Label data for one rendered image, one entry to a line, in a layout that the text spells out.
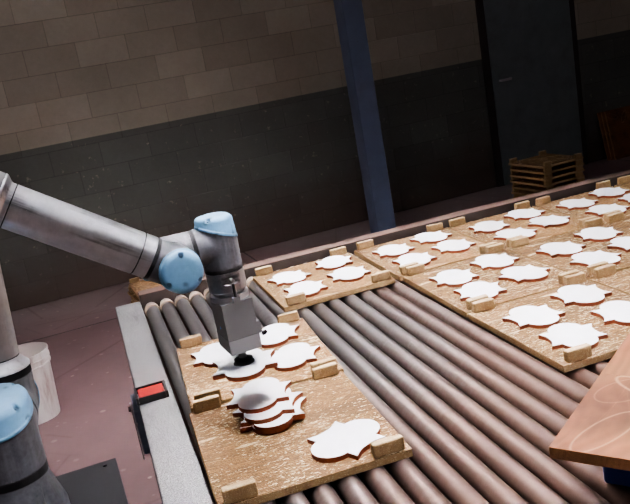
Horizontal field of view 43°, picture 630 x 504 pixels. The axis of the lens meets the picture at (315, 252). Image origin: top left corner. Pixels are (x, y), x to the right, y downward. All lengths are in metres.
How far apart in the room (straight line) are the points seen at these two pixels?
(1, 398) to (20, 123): 5.41
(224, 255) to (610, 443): 0.75
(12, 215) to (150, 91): 5.53
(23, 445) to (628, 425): 0.94
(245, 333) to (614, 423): 0.69
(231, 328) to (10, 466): 0.46
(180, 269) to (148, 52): 5.55
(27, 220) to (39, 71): 5.44
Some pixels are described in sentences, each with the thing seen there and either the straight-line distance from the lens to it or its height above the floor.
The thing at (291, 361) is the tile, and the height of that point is 0.95.
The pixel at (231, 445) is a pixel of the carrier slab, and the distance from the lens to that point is 1.58.
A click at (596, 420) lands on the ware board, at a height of 1.04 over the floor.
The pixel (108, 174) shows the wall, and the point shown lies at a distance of 6.81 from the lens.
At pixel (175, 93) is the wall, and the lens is 6.86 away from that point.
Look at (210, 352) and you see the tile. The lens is 2.04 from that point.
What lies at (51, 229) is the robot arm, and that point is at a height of 1.43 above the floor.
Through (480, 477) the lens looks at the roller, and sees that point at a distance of 1.38.
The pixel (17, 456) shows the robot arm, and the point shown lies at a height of 1.09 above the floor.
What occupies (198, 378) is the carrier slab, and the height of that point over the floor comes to 0.94.
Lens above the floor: 1.64
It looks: 14 degrees down
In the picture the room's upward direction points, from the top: 10 degrees counter-clockwise
